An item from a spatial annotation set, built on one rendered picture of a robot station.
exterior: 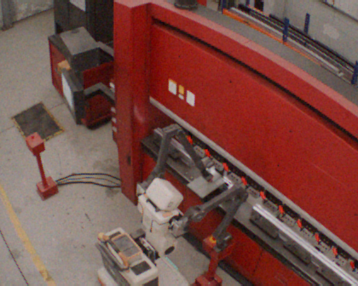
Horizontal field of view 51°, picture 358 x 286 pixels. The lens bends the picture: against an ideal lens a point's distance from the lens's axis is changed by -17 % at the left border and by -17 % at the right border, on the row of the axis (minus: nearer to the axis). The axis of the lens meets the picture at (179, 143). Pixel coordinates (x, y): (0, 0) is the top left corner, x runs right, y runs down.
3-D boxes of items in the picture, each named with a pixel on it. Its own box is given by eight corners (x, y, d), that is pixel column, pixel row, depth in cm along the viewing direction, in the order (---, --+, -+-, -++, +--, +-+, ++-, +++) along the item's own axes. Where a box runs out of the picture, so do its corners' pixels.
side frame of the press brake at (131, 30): (121, 192, 471) (112, 0, 318) (179, 159, 515) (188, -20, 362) (135, 206, 457) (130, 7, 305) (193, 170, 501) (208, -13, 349)
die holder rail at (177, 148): (153, 137, 408) (153, 129, 402) (158, 134, 411) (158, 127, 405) (190, 167, 381) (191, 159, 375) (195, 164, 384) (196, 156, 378)
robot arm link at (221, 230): (237, 186, 309) (245, 193, 300) (242, 188, 312) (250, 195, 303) (210, 234, 318) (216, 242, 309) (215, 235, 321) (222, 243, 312)
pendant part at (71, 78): (63, 99, 389) (60, 68, 365) (74, 95, 394) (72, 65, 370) (76, 125, 361) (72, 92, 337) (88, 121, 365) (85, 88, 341)
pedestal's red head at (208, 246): (201, 247, 341) (204, 235, 329) (216, 238, 349) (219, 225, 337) (216, 261, 330) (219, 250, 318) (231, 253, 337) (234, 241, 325)
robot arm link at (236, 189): (239, 177, 306) (245, 183, 297) (243, 191, 313) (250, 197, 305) (184, 209, 297) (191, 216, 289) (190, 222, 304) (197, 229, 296)
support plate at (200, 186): (186, 185, 349) (186, 185, 348) (210, 170, 363) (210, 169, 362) (202, 198, 339) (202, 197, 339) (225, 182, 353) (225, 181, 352)
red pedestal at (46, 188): (35, 191, 462) (20, 138, 407) (51, 181, 475) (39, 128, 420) (43, 201, 452) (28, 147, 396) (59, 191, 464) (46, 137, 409)
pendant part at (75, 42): (65, 105, 405) (59, 33, 348) (86, 98, 414) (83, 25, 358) (79, 135, 372) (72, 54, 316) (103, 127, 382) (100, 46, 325)
